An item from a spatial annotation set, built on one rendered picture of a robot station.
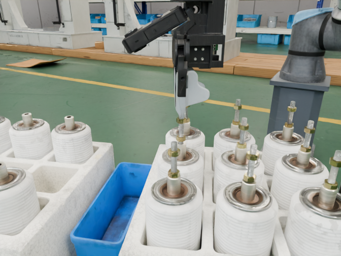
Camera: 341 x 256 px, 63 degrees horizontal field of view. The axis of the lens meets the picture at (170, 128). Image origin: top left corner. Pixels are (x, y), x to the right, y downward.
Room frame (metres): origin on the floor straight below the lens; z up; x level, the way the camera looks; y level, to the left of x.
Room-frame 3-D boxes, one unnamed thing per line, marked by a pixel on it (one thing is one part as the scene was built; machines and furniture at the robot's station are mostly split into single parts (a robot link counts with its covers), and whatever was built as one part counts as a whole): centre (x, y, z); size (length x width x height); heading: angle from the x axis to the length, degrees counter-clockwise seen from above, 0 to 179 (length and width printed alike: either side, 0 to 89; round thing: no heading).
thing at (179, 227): (0.38, -0.01, 0.16); 0.10 x 0.10 x 0.18
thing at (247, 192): (0.36, -0.12, 0.26); 0.02 x 0.02 x 0.03
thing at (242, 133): (0.48, -0.14, 0.30); 0.01 x 0.01 x 0.08
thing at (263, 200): (0.36, -0.12, 0.25); 0.08 x 0.08 x 0.01
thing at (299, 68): (0.99, -0.47, 0.35); 0.15 x 0.15 x 0.10
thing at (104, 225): (0.55, 0.12, 0.06); 0.30 x 0.11 x 0.12; 170
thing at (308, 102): (0.99, -0.47, 0.15); 0.19 x 0.19 x 0.30; 60
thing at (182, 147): (0.50, -0.02, 0.26); 0.02 x 0.02 x 0.03
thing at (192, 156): (0.50, -0.02, 0.25); 0.08 x 0.08 x 0.01
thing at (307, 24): (0.99, -0.48, 0.47); 0.13 x 0.12 x 0.14; 37
